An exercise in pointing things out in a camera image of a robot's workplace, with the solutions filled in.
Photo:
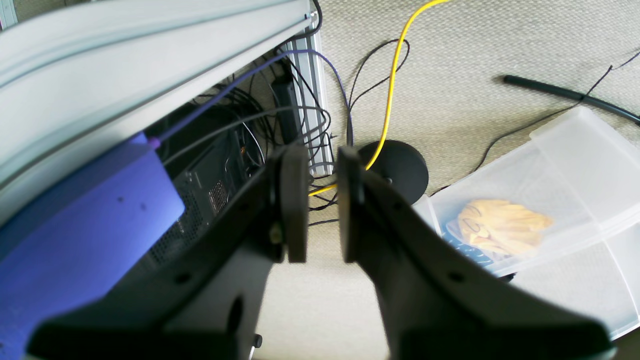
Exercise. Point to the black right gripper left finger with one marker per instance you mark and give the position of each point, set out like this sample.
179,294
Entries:
205,304

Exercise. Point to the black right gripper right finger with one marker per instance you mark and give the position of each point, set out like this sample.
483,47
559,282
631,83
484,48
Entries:
435,303

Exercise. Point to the yellow cloth in bin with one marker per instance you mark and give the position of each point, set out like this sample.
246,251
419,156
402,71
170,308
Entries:
502,227

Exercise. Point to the black computer case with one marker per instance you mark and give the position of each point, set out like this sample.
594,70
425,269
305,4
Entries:
207,168

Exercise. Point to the black round stand base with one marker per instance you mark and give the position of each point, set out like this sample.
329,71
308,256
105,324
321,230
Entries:
403,168

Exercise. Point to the clear plastic storage bin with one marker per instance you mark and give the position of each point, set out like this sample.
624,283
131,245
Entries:
583,176

